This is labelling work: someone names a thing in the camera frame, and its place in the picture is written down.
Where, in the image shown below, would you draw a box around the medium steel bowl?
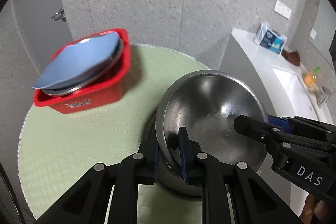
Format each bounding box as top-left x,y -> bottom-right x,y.
155,70 -> 268,199

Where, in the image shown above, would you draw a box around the large steel bowl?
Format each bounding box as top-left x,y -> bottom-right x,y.
33,32 -> 124,97

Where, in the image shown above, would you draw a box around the blue plastic plate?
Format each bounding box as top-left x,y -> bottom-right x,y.
33,32 -> 120,89

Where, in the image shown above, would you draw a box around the right hand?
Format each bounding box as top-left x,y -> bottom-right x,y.
299,194 -> 329,224

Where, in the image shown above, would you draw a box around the white sink counter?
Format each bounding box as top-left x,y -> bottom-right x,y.
219,28 -> 333,215

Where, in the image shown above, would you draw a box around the orange soap bottle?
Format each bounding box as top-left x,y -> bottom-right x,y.
303,67 -> 321,89

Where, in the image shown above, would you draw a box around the chrome faucet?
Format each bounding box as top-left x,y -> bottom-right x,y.
315,86 -> 333,108

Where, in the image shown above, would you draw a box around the brown cloth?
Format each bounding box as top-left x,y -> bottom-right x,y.
281,50 -> 301,67

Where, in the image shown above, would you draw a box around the red plastic basin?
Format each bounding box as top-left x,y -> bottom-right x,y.
33,28 -> 131,114

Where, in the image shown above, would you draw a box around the blue white tissue pack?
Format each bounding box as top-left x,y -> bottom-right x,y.
253,22 -> 287,55

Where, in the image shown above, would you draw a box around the green round table mat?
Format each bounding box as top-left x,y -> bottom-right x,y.
18,45 -> 205,218

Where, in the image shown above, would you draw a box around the grey door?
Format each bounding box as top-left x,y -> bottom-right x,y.
13,0 -> 73,72

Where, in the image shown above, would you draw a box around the wall mirror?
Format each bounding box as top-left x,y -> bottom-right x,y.
309,0 -> 336,67

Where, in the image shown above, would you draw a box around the white double wall socket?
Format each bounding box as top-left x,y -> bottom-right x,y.
274,0 -> 291,20

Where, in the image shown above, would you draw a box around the metal door handle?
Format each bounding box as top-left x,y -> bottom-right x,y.
51,8 -> 67,22

